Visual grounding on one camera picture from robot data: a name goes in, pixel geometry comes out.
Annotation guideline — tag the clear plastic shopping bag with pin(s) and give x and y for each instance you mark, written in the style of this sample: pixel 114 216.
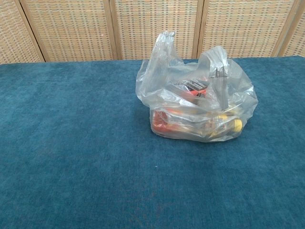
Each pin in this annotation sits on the clear plastic shopping bag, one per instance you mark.
pixel 164 71

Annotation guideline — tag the red orange snack package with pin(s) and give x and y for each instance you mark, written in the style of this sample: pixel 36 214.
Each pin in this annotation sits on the red orange snack package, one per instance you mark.
pixel 159 122

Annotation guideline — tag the black and red box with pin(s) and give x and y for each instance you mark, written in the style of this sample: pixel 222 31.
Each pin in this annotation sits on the black and red box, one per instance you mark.
pixel 195 87

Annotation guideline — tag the bottle with yellow cap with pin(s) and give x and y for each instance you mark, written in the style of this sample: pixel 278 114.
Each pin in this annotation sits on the bottle with yellow cap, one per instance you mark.
pixel 237 125

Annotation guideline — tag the blue table cloth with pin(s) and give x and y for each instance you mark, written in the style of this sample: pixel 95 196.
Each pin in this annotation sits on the blue table cloth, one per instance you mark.
pixel 71 143

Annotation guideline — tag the woven rattan folding screen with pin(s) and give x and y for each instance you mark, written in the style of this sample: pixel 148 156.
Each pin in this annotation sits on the woven rattan folding screen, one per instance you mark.
pixel 71 28

